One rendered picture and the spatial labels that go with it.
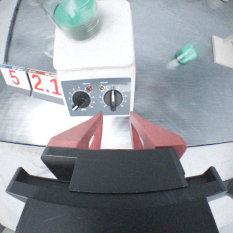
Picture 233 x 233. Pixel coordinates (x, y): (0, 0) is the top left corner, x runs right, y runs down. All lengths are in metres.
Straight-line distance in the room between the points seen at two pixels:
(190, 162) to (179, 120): 0.13
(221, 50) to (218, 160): 0.32
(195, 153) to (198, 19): 0.37
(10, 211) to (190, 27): 0.89
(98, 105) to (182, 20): 0.31
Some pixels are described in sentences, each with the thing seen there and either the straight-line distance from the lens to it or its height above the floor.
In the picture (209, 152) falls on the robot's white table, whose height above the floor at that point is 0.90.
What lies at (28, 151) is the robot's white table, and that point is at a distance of 0.35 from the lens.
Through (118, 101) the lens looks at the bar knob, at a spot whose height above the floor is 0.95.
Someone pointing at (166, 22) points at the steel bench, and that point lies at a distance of 0.34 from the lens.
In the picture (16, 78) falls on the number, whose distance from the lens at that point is 0.33.
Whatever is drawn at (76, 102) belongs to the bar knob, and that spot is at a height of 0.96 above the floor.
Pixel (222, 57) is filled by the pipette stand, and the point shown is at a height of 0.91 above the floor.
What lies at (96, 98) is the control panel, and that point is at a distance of 0.19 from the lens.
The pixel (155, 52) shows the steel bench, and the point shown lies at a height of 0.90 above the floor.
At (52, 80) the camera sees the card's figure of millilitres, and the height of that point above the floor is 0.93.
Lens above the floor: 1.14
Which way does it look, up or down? 84 degrees down
